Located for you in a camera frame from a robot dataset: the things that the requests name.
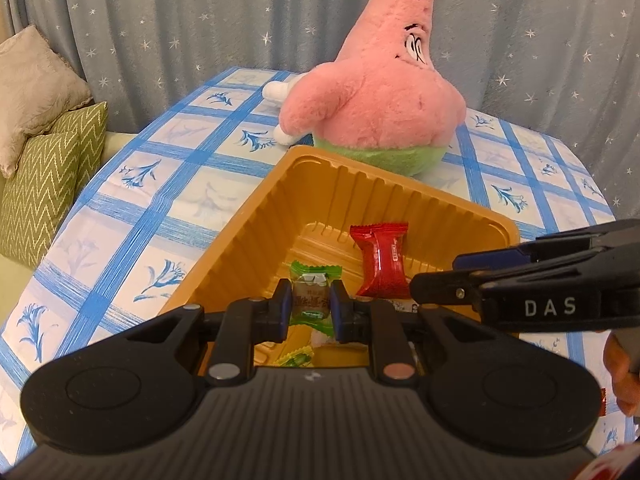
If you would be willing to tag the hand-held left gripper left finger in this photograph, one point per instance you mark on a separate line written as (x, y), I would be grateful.
(286, 307)

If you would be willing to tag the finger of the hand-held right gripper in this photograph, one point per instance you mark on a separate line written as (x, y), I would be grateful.
(490, 259)
(440, 287)

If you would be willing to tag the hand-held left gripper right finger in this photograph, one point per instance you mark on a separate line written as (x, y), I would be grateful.
(336, 310)

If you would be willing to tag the green candy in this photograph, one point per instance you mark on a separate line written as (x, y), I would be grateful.
(311, 300)

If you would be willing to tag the yellow-green candy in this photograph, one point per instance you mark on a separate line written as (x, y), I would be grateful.
(297, 359)

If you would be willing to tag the red snack packet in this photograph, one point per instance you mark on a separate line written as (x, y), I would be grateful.
(382, 260)

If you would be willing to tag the orange plastic tray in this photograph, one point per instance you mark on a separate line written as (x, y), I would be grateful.
(240, 260)

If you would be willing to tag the person's right hand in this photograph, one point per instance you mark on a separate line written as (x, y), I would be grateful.
(622, 380)

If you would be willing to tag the blue checked tablecloth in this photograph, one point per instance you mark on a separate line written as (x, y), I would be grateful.
(150, 210)

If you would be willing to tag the red white printed object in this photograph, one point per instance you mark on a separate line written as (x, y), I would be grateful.
(600, 467)

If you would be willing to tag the pink starfish plush toy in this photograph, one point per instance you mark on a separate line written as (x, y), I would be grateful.
(375, 110)

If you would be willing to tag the light green sofa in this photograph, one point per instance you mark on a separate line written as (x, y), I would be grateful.
(117, 142)

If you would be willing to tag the green zigzag pillow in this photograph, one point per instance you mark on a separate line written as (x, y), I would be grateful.
(45, 185)

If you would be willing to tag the grey star-print curtain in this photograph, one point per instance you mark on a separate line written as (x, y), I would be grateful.
(200, 10)

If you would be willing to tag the beige pillow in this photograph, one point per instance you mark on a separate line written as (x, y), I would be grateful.
(35, 90)

